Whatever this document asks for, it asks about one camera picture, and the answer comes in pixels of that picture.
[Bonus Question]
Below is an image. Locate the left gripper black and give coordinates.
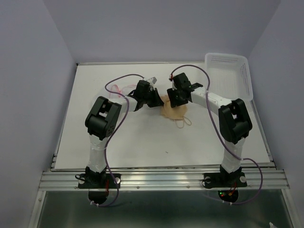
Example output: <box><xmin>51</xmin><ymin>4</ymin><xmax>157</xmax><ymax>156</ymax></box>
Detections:
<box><xmin>142</xmin><ymin>88</ymin><xmax>164</xmax><ymax>108</ymax></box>

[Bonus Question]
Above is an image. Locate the beige bra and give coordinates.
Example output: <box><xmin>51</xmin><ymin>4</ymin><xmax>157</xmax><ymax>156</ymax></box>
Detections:
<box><xmin>161</xmin><ymin>95</ymin><xmax>192</xmax><ymax>129</ymax></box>

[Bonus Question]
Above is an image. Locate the white mesh laundry bag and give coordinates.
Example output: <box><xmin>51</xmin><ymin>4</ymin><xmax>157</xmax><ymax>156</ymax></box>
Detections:
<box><xmin>106</xmin><ymin>84</ymin><xmax>136</xmax><ymax>99</ymax></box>

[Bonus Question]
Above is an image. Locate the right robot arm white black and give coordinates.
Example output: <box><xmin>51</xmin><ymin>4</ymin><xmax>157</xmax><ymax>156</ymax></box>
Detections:
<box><xmin>167</xmin><ymin>73</ymin><xmax>253</xmax><ymax>185</ymax></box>

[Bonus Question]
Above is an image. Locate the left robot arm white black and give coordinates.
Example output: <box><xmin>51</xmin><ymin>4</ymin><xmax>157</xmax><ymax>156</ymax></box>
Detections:
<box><xmin>76</xmin><ymin>77</ymin><xmax>163</xmax><ymax>187</ymax></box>

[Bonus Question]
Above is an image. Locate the white plastic basket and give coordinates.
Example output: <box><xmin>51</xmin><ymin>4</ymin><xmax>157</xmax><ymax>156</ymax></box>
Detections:
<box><xmin>205</xmin><ymin>53</ymin><xmax>253</xmax><ymax>102</ymax></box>

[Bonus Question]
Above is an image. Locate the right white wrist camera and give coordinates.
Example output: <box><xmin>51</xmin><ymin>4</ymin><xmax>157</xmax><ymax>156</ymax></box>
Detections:
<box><xmin>169</xmin><ymin>74</ymin><xmax>177</xmax><ymax>90</ymax></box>

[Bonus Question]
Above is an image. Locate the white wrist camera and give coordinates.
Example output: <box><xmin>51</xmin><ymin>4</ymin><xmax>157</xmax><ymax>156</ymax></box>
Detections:
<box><xmin>143</xmin><ymin>77</ymin><xmax>157</xmax><ymax>85</ymax></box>
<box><xmin>169</xmin><ymin>74</ymin><xmax>177</xmax><ymax>90</ymax></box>

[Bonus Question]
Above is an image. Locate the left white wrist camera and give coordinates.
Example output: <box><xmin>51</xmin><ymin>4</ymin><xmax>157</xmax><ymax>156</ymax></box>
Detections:
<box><xmin>143</xmin><ymin>77</ymin><xmax>157</xmax><ymax>85</ymax></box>

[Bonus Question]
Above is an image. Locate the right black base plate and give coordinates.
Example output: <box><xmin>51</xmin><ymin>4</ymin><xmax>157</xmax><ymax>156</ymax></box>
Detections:
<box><xmin>201</xmin><ymin>172</ymin><xmax>247</xmax><ymax>189</ymax></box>

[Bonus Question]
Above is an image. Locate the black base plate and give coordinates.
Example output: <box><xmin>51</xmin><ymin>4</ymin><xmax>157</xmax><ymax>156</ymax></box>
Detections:
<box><xmin>201</xmin><ymin>172</ymin><xmax>247</xmax><ymax>189</ymax></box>
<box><xmin>75</xmin><ymin>173</ymin><xmax>117</xmax><ymax>189</ymax></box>

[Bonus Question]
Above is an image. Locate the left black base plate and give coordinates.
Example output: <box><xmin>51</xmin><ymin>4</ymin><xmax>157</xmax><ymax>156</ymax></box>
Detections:
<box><xmin>75</xmin><ymin>173</ymin><xmax>117</xmax><ymax>189</ymax></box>

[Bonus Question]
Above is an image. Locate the aluminium mounting rail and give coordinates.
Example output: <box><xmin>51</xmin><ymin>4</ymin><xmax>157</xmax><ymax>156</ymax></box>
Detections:
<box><xmin>38</xmin><ymin>168</ymin><xmax>290</xmax><ymax>191</ymax></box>

